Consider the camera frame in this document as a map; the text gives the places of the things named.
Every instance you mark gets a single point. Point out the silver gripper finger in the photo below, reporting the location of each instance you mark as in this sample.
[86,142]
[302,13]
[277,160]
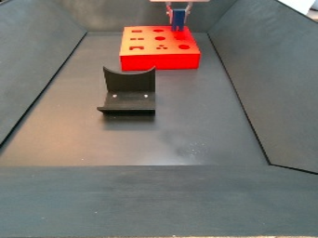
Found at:
[188,9]
[169,12]

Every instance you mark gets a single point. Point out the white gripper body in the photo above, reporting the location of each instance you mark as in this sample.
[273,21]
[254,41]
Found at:
[180,1]

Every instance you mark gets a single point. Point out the blue square-circle peg object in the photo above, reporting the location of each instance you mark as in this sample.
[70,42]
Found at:
[178,17]

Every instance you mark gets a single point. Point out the black curved fixture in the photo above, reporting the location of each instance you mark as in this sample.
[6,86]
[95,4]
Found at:
[130,92]

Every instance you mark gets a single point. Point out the red shape-hole block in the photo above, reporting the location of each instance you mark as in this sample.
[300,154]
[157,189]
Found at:
[155,46]

